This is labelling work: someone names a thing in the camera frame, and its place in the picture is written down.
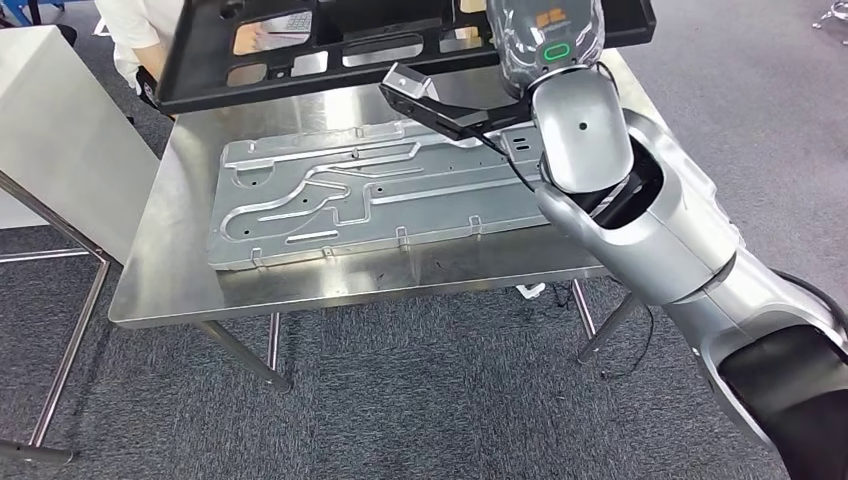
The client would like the black plastic plate holder part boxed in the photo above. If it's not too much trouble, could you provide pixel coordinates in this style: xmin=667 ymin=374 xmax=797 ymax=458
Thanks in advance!
xmin=155 ymin=0 xmax=657 ymax=115

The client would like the stainless steel workbench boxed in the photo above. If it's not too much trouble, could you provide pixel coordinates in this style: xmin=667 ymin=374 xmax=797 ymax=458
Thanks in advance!
xmin=109 ymin=49 xmax=670 ymax=393

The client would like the grey moulded panel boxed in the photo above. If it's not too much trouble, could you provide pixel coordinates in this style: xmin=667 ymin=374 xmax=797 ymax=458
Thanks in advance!
xmin=207 ymin=119 xmax=551 ymax=272

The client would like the person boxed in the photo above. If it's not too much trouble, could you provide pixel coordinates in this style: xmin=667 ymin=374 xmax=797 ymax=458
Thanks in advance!
xmin=94 ymin=0 xmax=183 ymax=87

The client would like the white table with steel legs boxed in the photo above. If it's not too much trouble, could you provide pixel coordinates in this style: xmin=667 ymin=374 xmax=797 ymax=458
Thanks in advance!
xmin=0 ymin=26 xmax=160 ymax=465

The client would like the chrome chair base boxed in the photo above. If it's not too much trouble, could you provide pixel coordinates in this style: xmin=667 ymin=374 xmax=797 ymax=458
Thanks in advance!
xmin=813 ymin=0 xmax=848 ymax=44

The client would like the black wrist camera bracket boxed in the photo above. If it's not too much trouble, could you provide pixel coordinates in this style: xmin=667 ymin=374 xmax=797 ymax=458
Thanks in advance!
xmin=378 ymin=82 xmax=538 ymax=142

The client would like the thin black floor cable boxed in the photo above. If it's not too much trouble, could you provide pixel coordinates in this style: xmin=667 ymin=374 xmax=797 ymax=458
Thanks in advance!
xmin=599 ymin=303 xmax=657 ymax=380

